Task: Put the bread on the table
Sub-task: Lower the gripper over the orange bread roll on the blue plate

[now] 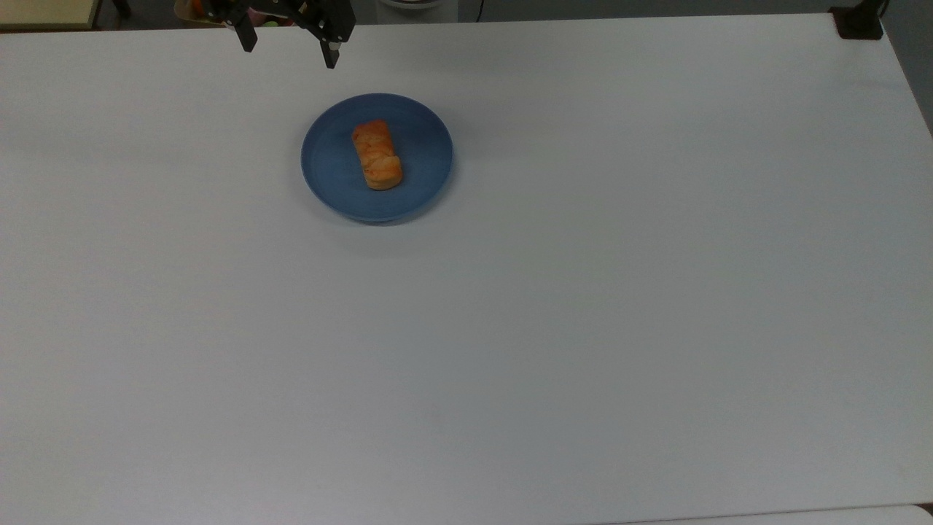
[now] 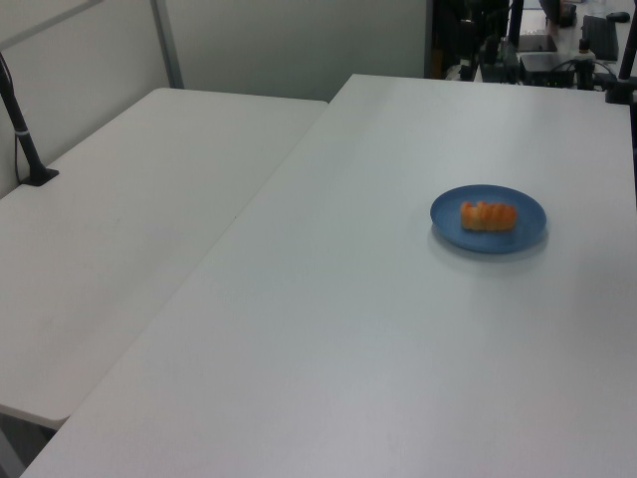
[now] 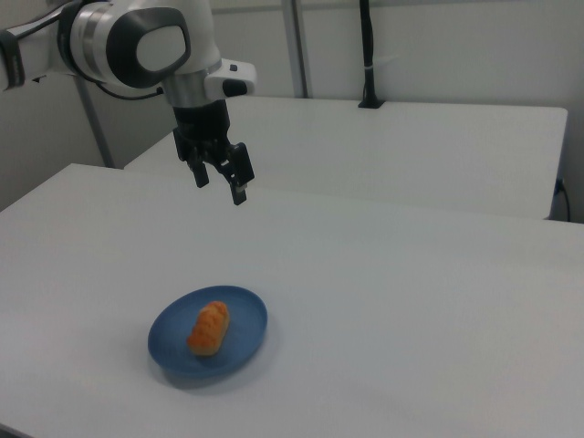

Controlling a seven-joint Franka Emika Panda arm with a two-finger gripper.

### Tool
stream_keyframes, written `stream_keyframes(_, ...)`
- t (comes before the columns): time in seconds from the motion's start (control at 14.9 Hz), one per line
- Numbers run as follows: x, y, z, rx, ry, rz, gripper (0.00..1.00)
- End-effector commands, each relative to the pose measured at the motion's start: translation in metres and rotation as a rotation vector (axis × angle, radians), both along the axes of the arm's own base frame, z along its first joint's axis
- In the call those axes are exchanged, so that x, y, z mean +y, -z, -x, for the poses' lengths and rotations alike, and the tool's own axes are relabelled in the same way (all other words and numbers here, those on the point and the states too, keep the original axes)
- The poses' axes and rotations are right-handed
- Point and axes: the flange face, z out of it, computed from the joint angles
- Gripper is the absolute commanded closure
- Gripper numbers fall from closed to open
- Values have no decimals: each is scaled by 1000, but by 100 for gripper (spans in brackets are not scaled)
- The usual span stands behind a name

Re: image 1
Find black camera stand with clamp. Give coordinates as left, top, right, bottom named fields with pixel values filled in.
left=829, top=0, right=889, bottom=42

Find white round container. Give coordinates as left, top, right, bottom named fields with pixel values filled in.
left=375, top=0, right=460, bottom=24

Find orange braided bread loaf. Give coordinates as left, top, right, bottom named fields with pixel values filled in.
left=352, top=120, right=404, bottom=192

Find blue round plate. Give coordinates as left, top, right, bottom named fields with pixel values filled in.
left=300, top=93, right=454, bottom=224

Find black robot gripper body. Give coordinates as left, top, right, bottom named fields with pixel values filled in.
left=204, top=0, right=358, bottom=23

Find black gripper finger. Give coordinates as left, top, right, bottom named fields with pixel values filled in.
left=294, top=9, right=357, bottom=71
left=223, top=10, right=259, bottom=54

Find pale yellow side table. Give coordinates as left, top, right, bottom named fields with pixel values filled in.
left=0, top=0, right=103, bottom=31

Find colourful toy items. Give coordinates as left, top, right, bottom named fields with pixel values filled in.
left=173, top=0, right=219, bottom=24

